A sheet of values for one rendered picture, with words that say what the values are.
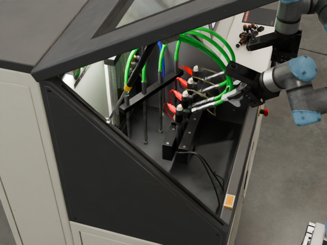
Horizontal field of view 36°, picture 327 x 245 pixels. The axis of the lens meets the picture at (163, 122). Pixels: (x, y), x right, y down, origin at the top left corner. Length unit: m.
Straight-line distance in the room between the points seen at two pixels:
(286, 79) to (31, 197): 0.99
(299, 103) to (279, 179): 1.69
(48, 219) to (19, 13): 0.77
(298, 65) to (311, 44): 2.85
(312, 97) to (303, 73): 0.07
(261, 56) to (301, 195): 1.05
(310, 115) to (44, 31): 0.81
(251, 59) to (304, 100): 0.88
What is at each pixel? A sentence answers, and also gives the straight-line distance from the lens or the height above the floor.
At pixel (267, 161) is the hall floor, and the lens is 3.20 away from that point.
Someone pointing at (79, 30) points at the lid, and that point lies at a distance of 1.46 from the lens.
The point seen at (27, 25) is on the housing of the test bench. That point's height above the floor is 1.50.
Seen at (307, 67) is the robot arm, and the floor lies 1.47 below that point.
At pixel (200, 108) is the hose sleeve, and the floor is 1.16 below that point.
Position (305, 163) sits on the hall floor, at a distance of 3.24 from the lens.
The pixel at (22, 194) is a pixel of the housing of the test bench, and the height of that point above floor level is 0.89.
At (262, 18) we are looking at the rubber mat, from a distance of 2.61.
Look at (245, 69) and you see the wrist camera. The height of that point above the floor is 1.38.
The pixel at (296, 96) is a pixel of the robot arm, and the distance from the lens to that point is 1.46.
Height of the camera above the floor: 2.31
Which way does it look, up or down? 43 degrees down
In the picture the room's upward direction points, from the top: straight up
